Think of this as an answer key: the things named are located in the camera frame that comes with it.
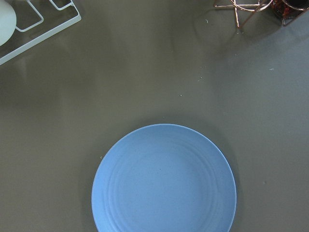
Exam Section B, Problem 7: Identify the blue round plate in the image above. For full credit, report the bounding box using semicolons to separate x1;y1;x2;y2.
91;124;237;232

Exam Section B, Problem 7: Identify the dark tea bottle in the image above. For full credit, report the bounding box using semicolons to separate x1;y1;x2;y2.
271;0;309;19

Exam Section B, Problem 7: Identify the pale green bowl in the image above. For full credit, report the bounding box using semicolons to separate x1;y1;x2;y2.
0;0;16;45

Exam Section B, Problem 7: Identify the white wire dish rack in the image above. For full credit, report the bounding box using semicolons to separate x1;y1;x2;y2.
0;0;82;65

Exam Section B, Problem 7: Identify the copper wire bottle rack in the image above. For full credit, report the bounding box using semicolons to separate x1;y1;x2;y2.
213;0;309;29

